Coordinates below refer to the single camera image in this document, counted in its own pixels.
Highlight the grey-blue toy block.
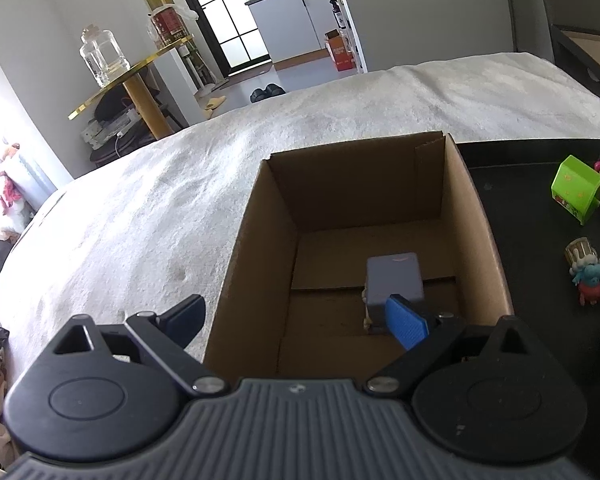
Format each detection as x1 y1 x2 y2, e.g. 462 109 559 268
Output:
362 252 424 335

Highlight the blue pig figure toy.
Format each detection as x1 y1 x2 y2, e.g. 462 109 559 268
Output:
571 263 600 306

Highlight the striped cup toy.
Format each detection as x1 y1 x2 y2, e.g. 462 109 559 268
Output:
565 237 598 268

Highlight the white fluffy blanket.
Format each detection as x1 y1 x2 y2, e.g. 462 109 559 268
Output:
0 53 600 382

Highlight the brown cardboard box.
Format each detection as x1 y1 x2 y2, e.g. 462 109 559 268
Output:
204 132 513 382

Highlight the black shallow tray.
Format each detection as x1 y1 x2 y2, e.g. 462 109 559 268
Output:
458 139 600 477

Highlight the pile of clothes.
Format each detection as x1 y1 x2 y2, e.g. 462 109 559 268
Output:
0 143 34 244

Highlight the white power strip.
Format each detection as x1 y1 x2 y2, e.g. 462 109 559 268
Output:
81 110 142 150

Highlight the gold round side table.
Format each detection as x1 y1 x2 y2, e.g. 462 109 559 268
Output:
68 35 193 140

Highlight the yellow slipper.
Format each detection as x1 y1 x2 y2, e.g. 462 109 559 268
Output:
204 96 226 115

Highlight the black slippers pair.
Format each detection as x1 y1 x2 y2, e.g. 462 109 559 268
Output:
250 84 286 103

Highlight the clear glass jar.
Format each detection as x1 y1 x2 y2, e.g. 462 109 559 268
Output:
80 24 131 88

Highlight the orange cardboard box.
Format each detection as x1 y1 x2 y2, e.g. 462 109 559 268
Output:
325 29 356 72

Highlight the red tin can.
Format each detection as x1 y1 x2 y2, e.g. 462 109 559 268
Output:
149 3 188 46

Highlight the dark framed corkboard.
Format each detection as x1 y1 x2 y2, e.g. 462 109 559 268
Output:
550 25 600 98

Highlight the white kitchen cabinet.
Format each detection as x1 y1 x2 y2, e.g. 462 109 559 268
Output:
246 0 337 63

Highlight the spray bottle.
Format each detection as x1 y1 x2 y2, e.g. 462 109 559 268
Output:
329 0 348 30

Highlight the black-framed glass door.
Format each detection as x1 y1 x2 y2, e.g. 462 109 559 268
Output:
185 0 271 76

